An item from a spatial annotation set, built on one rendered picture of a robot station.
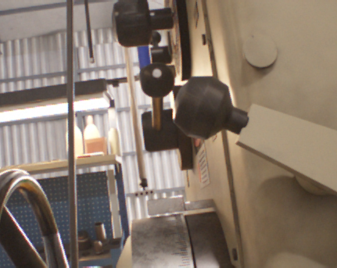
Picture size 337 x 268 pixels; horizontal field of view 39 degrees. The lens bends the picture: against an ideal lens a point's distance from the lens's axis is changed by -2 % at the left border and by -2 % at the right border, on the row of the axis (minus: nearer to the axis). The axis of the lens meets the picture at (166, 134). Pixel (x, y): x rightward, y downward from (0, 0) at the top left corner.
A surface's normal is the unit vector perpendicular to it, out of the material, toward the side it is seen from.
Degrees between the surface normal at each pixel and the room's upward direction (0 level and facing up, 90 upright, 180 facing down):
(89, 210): 90
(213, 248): 49
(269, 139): 90
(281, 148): 90
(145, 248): 42
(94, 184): 90
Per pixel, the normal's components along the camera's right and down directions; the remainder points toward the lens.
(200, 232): -0.10, -0.91
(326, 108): 0.01, -0.16
